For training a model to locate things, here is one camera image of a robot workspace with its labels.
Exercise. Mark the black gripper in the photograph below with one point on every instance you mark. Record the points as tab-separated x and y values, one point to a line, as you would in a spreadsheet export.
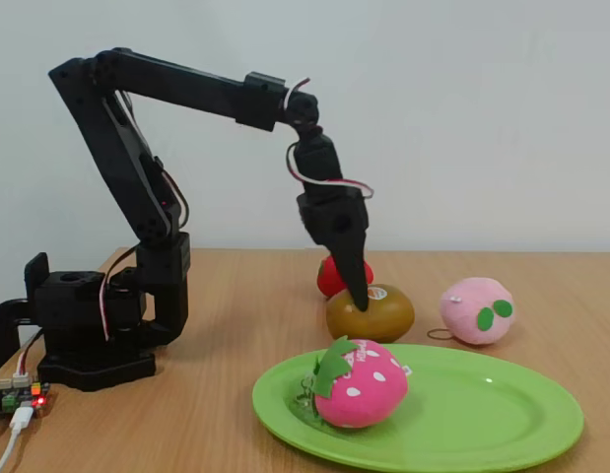
330	222

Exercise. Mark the brown kiwi with sticker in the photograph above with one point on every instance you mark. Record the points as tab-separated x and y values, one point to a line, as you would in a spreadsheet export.
383	317

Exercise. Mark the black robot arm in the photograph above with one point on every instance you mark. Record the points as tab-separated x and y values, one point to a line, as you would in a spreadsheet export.
117	138

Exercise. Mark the green oval plate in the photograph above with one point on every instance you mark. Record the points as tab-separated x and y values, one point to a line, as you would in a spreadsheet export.
482	419

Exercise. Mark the red tomato plush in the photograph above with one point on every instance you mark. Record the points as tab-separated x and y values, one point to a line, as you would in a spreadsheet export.
329	281

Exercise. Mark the pink peach plush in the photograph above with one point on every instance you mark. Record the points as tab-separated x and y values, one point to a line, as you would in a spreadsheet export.
462	310

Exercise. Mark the pink strawberry plush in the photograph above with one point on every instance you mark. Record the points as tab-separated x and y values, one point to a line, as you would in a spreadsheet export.
363	394

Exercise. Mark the black table clamp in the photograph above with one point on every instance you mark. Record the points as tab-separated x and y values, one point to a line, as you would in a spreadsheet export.
1	315

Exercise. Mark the motor controller board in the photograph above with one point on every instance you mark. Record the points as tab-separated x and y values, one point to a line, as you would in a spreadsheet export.
9	401

